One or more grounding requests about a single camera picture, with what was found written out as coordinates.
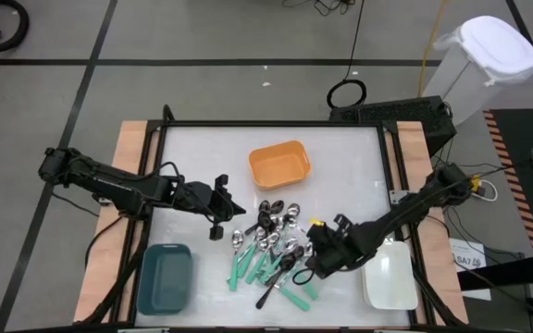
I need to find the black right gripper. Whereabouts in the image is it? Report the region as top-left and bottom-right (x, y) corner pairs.
(304, 213), (367, 280)

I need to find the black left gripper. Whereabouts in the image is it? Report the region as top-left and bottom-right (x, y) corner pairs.
(173, 174), (247, 241)

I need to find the orange plastic bin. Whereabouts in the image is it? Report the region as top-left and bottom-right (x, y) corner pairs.
(247, 140), (313, 191)

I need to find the white plastic bin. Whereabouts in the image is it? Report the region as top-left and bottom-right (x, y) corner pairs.
(361, 239), (419, 311)

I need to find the teal plastic bin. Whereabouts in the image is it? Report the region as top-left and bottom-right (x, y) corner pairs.
(135, 242), (194, 315)

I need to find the white paper label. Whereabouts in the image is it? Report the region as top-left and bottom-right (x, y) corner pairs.
(449, 237), (493, 302)

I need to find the black metal beam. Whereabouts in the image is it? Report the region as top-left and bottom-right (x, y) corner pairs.
(455, 265), (533, 292)

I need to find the black hazard striped mat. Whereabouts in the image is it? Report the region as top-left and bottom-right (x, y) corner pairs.
(481, 108), (533, 255)

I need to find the white lidded trash can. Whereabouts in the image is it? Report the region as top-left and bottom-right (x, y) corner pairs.
(421, 15), (533, 127)

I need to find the black table frame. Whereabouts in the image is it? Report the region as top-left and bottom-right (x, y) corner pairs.
(108, 104), (471, 333)

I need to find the black coiled cable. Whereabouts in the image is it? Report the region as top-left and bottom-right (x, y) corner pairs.
(325, 0), (368, 110)

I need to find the white power cable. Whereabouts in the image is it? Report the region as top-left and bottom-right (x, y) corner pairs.
(468, 178), (500, 204)

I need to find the black floor cable bundle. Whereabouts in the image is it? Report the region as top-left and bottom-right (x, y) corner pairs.
(280, 0), (358, 18)

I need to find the yellow hanging cable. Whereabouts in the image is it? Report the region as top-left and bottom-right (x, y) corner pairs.
(416, 0), (449, 98)

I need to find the black vacuum hose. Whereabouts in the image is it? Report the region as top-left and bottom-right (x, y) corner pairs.
(0, 0), (31, 53)

